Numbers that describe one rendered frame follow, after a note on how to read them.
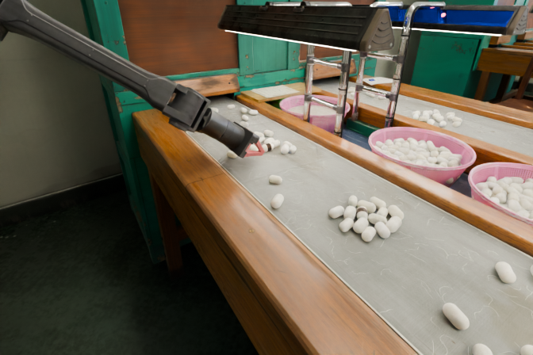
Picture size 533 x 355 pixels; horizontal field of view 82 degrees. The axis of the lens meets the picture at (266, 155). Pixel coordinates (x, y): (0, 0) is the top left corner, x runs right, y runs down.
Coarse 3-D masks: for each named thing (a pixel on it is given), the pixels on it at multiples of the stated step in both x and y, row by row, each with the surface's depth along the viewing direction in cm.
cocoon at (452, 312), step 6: (444, 306) 41; (450, 306) 40; (456, 306) 40; (444, 312) 40; (450, 312) 40; (456, 312) 39; (450, 318) 40; (456, 318) 39; (462, 318) 39; (456, 324) 39; (462, 324) 38; (468, 324) 38
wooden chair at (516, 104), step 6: (528, 66) 223; (528, 72) 223; (528, 78) 224; (522, 84) 227; (522, 90) 228; (516, 96) 231; (522, 96) 231; (504, 102) 224; (510, 102) 224; (516, 102) 224; (522, 102) 224; (528, 102) 224; (516, 108) 214; (522, 108) 214; (528, 108) 214
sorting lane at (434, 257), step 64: (256, 128) 102; (256, 192) 68; (320, 192) 68; (384, 192) 68; (320, 256) 51; (384, 256) 51; (448, 256) 51; (512, 256) 51; (384, 320) 40; (448, 320) 40; (512, 320) 40
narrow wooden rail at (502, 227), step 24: (240, 96) 129; (288, 120) 102; (336, 144) 85; (384, 168) 73; (408, 192) 68; (432, 192) 63; (456, 192) 63; (456, 216) 60; (480, 216) 56; (504, 216) 56; (504, 240) 53; (528, 240) 51
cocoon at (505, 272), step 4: (496, 264) 48; (500, 264) 47; (504, 264) 47; (508, 264) 47; (496, 268) 47; (500, 268) 46; (504, 268) 46; (508, 268) 46; (500, 272) 46; (504, 272) 45; (508, 272) 45; (512, 272) 45; (500, 276) 46; (504, 276) 45; (508, 276) 45; (512, 276) 45; (504, 280) 45; (508, 280) 45; (512, 280) 45
